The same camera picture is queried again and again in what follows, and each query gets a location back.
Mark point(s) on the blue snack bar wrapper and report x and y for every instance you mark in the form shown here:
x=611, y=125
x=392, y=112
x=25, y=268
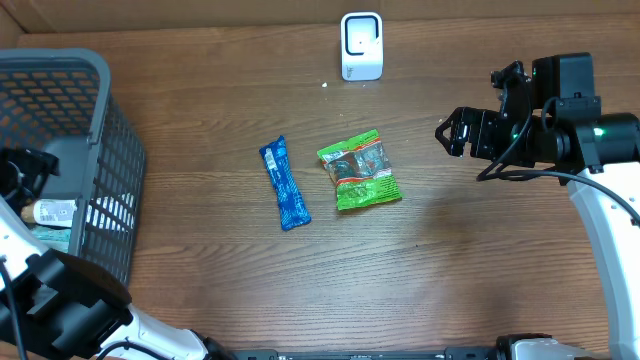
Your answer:
x=292, y=209

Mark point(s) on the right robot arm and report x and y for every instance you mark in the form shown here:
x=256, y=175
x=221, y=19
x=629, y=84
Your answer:
x=551, y=124

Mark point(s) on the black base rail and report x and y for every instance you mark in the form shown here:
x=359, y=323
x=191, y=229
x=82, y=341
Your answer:
x=509, y=347

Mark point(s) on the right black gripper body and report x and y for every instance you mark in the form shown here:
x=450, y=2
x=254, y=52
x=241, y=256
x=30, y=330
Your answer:
x=503, y=139

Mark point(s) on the green snack bag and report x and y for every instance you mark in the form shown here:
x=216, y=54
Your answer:
x=361, y=171

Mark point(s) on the teal tissue pack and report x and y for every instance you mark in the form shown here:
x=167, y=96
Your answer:
x=58, y=239

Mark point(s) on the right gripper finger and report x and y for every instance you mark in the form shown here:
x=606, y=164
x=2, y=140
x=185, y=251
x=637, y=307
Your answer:
x=453, y=146
x=458, y=124

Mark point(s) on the white tube gold cap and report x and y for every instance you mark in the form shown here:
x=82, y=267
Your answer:
x=49, y=212

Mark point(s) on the grey plastic basket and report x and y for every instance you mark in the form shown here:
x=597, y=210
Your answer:
x=59, y=101

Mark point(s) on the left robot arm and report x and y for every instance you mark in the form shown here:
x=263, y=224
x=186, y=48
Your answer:
x=59, y=306

